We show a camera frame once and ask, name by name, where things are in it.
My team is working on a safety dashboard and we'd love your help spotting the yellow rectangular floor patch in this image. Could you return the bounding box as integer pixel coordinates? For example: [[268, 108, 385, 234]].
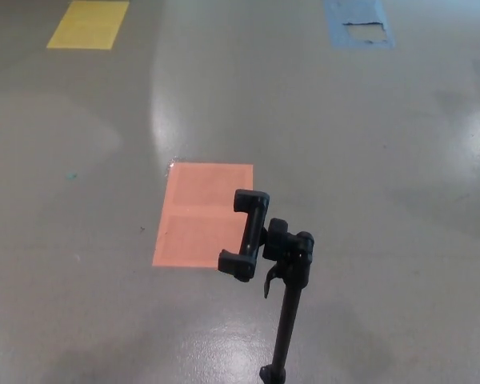
[[46, 0, 131, 50]]

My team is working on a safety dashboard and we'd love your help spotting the orange rectangular floor patch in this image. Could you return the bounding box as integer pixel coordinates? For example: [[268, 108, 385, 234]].
[[151, 162, 254, 269]]

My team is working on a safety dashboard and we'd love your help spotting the black phone stand tripod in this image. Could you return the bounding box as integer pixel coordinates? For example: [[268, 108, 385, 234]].
[[218, 188, 316, 384]]

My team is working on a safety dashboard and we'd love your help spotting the torn blue floor patch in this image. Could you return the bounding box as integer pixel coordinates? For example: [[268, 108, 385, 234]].
[[322, 0, 397, 50]]

